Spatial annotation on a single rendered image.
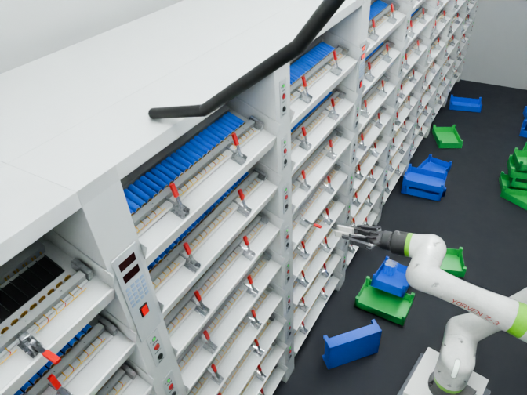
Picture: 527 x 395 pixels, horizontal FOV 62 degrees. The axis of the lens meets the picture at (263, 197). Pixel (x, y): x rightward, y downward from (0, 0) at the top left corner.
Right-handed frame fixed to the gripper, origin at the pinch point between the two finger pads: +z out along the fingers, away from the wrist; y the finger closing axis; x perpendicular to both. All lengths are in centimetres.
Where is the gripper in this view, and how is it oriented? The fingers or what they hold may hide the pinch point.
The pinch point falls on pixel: (343, 232)
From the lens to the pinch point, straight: 185.6
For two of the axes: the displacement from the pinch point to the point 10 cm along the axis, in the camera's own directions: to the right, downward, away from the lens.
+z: -8.4, -1.4, 5.2
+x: -2.0, -8.2, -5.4
